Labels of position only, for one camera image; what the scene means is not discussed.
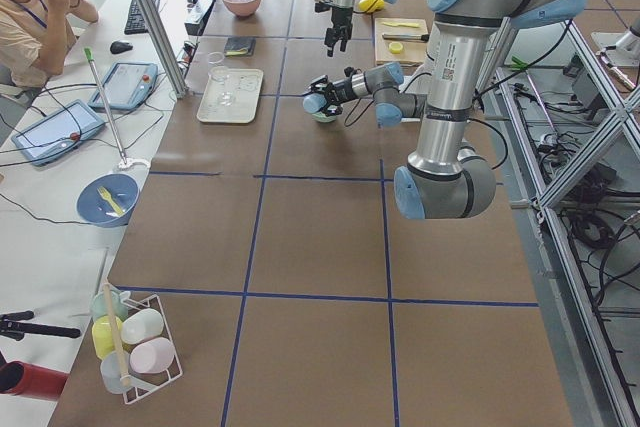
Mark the yellow cup in rack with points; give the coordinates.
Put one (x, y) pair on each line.
(102, 337)

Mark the yellow plastic knife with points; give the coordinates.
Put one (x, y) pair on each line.
(401, 24)

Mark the clear wine glass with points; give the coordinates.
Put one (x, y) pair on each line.
(219, 75)

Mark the black tripod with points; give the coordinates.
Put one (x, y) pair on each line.
(16, 326)

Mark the cream bear tray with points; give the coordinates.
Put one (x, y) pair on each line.
(246, 86)

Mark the white wire cup rack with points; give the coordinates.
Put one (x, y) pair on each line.
(117, 375)

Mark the near teach pendant tablet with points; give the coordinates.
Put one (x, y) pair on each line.
(53, 136)

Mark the pink cup in rack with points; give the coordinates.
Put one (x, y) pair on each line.
(152, 356)

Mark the red cylinder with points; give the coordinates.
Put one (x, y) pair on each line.
(32, 381)

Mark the metal rod green tip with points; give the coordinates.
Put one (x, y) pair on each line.
(125, 162)

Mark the white cup in rack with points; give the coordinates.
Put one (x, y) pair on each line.
(143, 325)

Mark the aluminium frame post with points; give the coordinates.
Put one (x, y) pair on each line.
(163, 47)

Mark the teach pendant tablet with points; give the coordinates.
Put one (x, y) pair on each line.
(53, 136)
(129, 84)

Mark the yellow fork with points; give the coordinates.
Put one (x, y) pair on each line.
(106, 195)

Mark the metal knife handle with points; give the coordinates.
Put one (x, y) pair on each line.
(406, 37)

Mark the light blue plastic cup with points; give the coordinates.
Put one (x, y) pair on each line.
(314, 103)

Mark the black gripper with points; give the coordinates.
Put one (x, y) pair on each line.
(336, 91)
(343, 17)

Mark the green cup in rack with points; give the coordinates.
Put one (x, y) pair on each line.
(98, 307)

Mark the wooden cutting board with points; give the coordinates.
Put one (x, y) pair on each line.
(414, 52)

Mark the seated person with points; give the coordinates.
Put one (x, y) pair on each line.
(36, 37)

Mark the far teach pendant tablet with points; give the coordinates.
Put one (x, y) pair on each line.
(129, 84)

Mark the grey folded cloth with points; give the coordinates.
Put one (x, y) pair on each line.
(239, 46)

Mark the blue bowl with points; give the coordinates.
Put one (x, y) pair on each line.
(94, 210)

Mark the green bowl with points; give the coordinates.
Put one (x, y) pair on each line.
(321, 117)

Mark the whole yellow lemon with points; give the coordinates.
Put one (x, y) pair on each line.
(370, 6)

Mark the black computer mouse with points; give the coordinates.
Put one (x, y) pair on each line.
(120, 46)

